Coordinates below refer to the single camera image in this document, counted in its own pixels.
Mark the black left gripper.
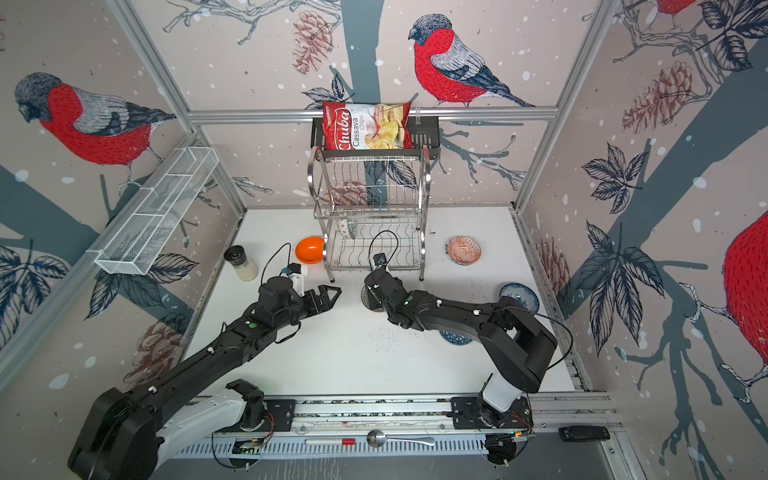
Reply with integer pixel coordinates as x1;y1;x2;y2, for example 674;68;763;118
274;283;342;330

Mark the white lattice pattern bowl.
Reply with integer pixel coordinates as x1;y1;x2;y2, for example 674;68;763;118
361;286;384;312

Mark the orange plastic bowl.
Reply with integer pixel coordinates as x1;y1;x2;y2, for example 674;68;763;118
295;236;325;265

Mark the red patterned ceramic bowl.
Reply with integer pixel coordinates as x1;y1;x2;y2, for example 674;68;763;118
445;236;482;266

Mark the steel wire dish rack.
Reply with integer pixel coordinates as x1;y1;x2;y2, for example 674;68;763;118
307;147;431;282

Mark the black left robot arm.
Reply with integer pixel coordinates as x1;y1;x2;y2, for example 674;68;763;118
67;276;341;479

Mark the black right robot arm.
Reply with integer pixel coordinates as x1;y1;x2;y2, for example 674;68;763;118
364;267;558;426

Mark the dark blue geometric bowl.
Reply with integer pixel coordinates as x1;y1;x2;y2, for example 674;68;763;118
440;331;472;346

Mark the salt grinder with black cap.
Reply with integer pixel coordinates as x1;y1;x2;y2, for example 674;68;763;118
224;245;259;282

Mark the blue white floral bowl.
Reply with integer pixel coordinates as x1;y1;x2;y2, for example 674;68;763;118
499;282;540;313

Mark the metal spoon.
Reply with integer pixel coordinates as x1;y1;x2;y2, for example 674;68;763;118
366;429;436;448

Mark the red cassava chips bag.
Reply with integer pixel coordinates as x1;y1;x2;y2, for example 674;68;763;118
322;102;413;151

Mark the black remote device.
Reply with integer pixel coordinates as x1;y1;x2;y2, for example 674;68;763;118
558;425;610;443

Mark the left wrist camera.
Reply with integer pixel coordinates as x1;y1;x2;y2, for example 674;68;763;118
283;263;308;296

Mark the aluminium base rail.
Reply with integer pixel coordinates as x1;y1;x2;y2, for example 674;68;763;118
175;392;620;468

